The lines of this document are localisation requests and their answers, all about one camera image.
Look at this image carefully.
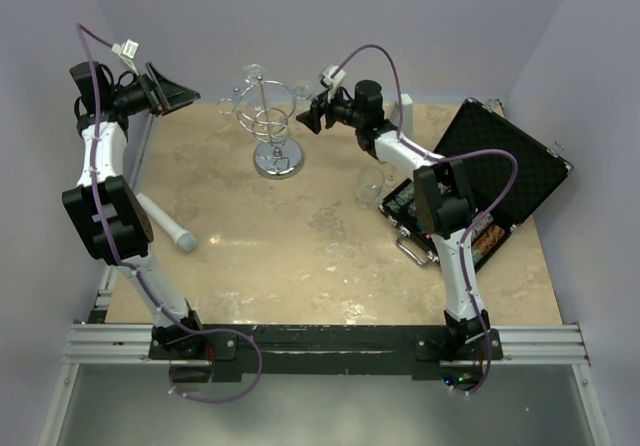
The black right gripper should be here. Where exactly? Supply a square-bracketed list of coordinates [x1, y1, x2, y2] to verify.
[299, 83, 365, 134]

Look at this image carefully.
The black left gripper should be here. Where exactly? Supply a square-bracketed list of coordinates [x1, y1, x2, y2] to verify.
[110, 62, 200, 116]

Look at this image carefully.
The tall clear flute glass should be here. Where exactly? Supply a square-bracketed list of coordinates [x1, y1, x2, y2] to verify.
[293, 81, 314, 101]

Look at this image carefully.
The ribbed clear glass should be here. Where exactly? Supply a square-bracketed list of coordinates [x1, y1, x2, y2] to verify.
[356, 167, 385, 208]

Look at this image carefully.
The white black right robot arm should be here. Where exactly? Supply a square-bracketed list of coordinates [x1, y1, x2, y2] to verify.
[296, 80, 492, 360]

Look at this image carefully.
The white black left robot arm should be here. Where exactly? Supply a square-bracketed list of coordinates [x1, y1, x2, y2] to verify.
[62, 61, 207, 359]

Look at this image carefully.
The chrome wine glass rack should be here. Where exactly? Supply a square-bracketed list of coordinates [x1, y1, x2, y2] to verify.
[217, 72, 309, 180]

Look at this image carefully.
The white metronome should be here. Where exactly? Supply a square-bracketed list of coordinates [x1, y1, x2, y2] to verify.
[389, 93, 414, 140]

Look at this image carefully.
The white grey microphone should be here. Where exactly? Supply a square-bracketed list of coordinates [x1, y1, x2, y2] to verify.
[136, 193, 198, 253]

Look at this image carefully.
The black poker chip case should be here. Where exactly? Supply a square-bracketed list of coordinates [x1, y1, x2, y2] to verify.
[379, 98, 574, 272]

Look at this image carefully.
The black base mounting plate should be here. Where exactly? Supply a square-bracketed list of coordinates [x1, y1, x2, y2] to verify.
[149, 325, 503, 383]

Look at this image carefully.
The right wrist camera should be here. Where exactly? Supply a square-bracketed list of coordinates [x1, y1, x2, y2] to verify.
[319, 65, 346, 89]

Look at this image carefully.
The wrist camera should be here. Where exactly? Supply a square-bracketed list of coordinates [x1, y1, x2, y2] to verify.
[111, 39, 139, 74]
[319, 65, 346, 89]

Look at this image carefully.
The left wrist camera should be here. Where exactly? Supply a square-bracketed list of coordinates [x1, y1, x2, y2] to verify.
[111, 39, 139, 74]

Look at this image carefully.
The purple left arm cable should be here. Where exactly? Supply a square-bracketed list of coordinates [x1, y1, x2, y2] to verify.
[74, 22, 264, 404]

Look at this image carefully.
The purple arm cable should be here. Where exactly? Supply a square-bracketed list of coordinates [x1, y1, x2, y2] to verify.
[335, 43, 520, 396]
[74, 22, 264, 404]

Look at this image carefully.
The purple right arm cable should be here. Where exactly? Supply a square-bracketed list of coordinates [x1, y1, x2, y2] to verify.
[335, 43, 520, 396]

